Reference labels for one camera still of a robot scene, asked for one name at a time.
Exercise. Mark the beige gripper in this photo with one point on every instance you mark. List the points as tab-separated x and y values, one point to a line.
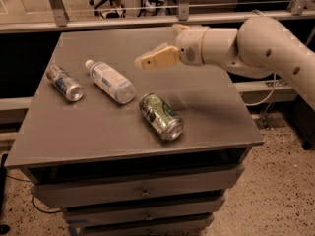
189	45

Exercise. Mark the clear blue-label plastic bottle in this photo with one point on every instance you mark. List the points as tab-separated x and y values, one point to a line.
111	81

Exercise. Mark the blue silver redbull can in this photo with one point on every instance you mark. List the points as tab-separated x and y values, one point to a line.
67	85

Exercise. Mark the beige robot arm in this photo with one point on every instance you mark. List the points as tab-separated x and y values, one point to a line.
260	47

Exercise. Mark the green silver soda can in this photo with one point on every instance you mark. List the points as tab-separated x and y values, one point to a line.
162	118

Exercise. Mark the black office chair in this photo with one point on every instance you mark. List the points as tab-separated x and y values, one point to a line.
115	11

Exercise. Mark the grey drawer cabinet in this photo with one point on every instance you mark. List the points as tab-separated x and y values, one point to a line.
106	168

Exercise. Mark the metal railing frame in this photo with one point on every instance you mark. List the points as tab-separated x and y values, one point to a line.
62	15

